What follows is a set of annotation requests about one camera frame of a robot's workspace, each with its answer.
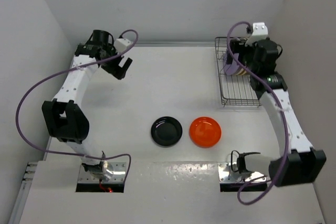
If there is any yellow plate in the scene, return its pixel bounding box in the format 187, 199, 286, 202
236, 68, 247, 76

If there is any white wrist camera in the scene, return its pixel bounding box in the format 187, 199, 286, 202
245, 22, 268, 46
113, 38, 132, 53

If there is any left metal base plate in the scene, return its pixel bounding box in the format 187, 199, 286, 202
78, 161, 127, 184

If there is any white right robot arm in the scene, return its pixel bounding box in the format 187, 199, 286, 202
227, 38, 327, 187

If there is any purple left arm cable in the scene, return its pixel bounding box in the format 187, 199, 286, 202
15, 29, 131, 180

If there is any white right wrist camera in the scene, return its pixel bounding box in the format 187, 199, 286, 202
245, 22, 268, 46

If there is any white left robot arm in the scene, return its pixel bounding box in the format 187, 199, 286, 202
42, 30, 132, 182

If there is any orange plate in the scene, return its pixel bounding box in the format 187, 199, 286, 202
189, 116, 222, 148

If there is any metal base plate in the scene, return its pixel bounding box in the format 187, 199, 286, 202
78, 161, 127, 184
217, 162, 268, 184

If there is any black plate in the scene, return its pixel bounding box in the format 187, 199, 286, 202
150, 116, 183, 148

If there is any purple plate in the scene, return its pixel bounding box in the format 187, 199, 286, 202
223, 52, 240, 76

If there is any wire dish rack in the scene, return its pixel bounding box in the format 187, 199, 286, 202
215, 37, 261, 109

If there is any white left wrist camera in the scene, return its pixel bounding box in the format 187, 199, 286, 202
113, 38, 132, 53

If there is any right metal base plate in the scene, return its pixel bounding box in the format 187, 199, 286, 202
217, 162, 268, 184

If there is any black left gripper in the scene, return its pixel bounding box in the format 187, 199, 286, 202
101, 43, 132, 79

